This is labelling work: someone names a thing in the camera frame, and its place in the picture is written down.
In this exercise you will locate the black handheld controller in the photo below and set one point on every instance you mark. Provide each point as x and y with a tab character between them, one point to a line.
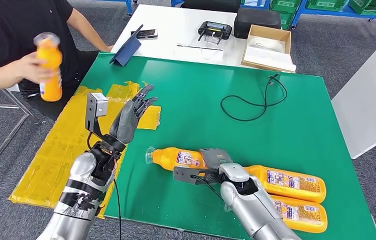
214	32

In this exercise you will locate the green plastic crate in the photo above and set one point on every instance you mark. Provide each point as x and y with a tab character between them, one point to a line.
326	4
373	5
287	20
285	5

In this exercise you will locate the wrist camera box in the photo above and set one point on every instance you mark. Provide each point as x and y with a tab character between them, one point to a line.
184	174
101	106

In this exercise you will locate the tablet in blue case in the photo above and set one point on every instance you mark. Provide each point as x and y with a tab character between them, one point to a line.
126	52

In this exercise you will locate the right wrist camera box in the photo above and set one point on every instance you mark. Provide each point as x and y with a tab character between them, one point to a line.
184	174

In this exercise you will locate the yellow taped cardboard sheet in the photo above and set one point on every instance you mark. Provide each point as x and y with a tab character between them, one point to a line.
58	149

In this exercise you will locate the white foam sheet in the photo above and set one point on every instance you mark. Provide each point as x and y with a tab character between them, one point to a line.
270	60

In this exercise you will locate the open cardboard box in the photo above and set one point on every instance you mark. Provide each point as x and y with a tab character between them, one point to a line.
257	30

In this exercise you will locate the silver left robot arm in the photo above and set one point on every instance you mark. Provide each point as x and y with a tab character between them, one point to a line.
82	167

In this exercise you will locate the black carry case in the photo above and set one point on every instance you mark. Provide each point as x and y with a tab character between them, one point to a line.
257	19

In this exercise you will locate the black chair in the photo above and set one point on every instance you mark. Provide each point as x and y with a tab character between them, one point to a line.
211	4

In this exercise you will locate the person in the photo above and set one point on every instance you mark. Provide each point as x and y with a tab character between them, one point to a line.
5	26

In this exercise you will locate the thin black strip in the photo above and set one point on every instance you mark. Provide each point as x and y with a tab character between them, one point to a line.
201	47

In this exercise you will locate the grey metal frame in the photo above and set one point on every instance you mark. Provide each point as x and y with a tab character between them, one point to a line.
9	140

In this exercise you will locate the orange detergent bottle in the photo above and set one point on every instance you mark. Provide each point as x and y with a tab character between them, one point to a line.
306	227
164	159
52	89
293	197

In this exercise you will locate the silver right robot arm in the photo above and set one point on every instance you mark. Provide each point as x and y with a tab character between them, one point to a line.
250	205

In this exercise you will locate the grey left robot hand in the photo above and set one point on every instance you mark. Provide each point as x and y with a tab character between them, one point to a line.
126	122

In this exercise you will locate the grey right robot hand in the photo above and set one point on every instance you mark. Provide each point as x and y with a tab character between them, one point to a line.
216	157

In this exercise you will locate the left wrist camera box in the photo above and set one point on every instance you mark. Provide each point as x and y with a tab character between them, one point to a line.
101	106

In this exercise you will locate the black smartphone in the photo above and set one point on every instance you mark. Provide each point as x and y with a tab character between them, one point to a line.
148	33

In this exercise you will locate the white side table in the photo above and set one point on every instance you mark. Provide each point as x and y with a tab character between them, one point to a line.
366	99

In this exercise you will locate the blue metal rack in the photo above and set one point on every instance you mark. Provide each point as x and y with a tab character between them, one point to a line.
326	13

